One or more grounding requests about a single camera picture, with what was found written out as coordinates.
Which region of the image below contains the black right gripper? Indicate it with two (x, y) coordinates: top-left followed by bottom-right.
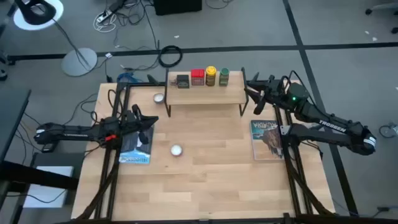
(244, 74), (290, 115)

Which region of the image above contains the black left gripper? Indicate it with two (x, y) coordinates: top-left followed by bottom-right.
(124, 104), (159, 146)

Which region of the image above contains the green-lid spice jar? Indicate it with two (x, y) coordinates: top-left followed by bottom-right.
(218, 67), (230, 87)

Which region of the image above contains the yellow-lid spice jar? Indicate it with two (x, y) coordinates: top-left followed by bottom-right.
(205, 65), (217, 87)

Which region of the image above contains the dark green spice tin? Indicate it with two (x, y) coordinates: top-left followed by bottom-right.
(176, 74), (190, 90)

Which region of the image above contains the red spice tin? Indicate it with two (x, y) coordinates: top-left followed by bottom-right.
(190, 68), (205, 86)

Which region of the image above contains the wooden shelf with black legs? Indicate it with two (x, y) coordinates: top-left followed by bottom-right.
(164, 67), (249, 118)

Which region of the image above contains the Yellowstone book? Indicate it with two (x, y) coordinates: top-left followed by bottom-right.
(118, 124), (155, 165)

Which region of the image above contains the Acadia book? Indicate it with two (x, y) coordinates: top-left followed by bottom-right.
(250, 119), (285, 161)

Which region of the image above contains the white power strip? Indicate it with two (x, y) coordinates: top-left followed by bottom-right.
(96, 9), (113, 23)

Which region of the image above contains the black computer case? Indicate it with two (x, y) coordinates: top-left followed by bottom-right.
(153, 0), (203, 16)

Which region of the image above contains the white box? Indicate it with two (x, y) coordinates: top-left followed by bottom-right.
(23, 166), (75, 208)

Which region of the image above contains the black beam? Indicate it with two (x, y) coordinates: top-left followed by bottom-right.
(0, 160), (78, 190)

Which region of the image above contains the black desk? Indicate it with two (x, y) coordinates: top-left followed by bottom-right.
(0, 88), (32, 162)

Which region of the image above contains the grey caster wheel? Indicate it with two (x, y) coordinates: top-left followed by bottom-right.
(378, 123), (398, 139)

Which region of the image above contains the office chair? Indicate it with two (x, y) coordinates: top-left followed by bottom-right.
(365, 1), (398, 34)

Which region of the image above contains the black aluminium table frame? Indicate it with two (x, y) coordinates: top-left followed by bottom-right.
(73, 79), (336, 224)

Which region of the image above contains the blue cable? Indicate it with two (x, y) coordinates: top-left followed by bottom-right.
(117, 72), (144, 84)

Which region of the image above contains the coiled black cable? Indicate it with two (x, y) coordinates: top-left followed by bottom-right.
(157, 45), (183, 68)

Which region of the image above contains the ring light floor lamp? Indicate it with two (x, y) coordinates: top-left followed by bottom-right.
(12, 0), (98, 77)

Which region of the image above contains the coiled white cable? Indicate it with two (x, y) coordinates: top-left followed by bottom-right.
(93, 14), (118, 34)

